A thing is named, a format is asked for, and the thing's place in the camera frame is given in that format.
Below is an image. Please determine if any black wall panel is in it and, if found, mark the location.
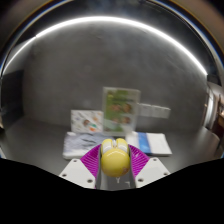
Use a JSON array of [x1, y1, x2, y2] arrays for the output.
[[0, 70, 25, 125]]

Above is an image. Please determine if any white ceiling light strip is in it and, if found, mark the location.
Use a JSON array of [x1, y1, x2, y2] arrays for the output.
[[1, 14, 209, 76]]

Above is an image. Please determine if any grey striped cover book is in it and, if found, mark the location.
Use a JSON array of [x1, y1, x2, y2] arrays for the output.
[[62, 131, 107, 160]]

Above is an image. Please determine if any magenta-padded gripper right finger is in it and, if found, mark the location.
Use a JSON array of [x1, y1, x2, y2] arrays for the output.
[[128, 143, 172, 189]]

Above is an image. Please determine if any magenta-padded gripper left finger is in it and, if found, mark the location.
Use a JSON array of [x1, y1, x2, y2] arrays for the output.
[[59, 143, 103, 190]]

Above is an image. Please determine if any yellow computer mouse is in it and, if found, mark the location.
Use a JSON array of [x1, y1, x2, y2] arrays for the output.
[[99, 137, 132, 178]]

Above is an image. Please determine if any white wall sockets group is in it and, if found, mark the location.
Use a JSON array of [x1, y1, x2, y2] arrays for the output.
[[138, 103, 172, 119]]

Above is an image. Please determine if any white book with blue band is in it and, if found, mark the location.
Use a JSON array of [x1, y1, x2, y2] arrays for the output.
[[125, 130, 173, 157]]

